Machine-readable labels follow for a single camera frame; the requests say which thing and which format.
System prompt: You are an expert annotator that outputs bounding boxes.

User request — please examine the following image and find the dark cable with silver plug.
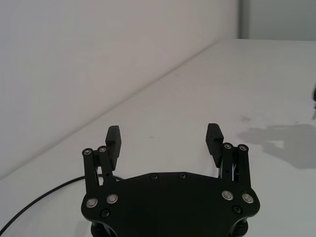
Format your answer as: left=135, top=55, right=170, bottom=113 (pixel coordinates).
left=305, top=83, right=316, bottom=119

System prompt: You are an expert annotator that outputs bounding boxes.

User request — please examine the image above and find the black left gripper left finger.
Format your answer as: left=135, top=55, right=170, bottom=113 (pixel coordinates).
left=82, top=125, right=121, bottom=196

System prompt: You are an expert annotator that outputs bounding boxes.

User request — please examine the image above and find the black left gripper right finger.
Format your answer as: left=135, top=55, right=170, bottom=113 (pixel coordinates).
left=204, top=123, right=253, bottom=191

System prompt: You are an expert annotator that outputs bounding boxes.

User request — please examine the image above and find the thin black cable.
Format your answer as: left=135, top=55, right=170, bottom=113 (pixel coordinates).
left=0, top=174, right=124, bottom=237

